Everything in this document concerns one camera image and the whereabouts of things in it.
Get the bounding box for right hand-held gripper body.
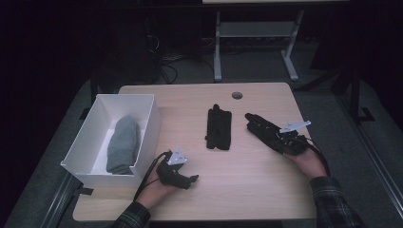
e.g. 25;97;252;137
278;120;313;157

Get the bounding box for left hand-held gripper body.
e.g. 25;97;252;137
156;146;192;191

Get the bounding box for grey cloth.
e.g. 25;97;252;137
106;114;141;176

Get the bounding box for white storage box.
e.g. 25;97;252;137
60;93;162;188

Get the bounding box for person's left hand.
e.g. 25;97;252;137
136;164;179;211

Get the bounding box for person's right hand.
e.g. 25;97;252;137
292;146;328;182

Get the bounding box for black metal stand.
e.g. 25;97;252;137
329;63;376;125

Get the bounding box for white metal stand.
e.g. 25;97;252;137
213;9;305;84

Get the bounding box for right hand-held gripper cable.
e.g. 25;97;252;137
304;136;333;179

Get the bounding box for black strap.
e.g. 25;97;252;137
75;186;95;197

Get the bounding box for black floor cables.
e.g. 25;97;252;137
144;31;215;86

